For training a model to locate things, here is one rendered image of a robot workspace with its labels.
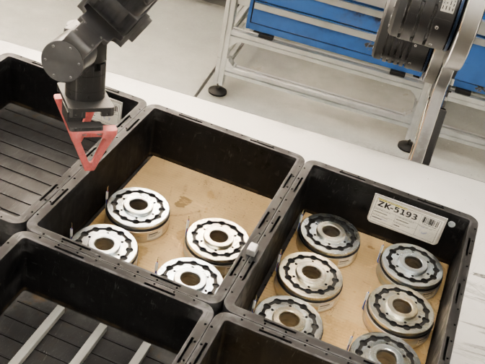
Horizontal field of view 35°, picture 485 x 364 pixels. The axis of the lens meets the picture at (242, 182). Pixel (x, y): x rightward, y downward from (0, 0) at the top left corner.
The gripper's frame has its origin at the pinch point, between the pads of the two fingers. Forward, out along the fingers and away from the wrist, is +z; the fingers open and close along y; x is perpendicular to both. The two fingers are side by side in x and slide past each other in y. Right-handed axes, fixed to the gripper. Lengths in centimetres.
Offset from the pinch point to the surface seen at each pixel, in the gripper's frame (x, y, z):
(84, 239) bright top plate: -0.8, 6.3, 11.8
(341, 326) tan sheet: 33.7, 27.3, 17.8
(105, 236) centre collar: 2.3, 6.8, 11.3
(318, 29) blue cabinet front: 122, -153, 29
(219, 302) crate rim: 12.3, 29.4, 8.6
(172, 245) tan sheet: 13.5, 6.0, 14.6
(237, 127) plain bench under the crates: 45, -45, 18
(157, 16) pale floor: 87, -251, 54
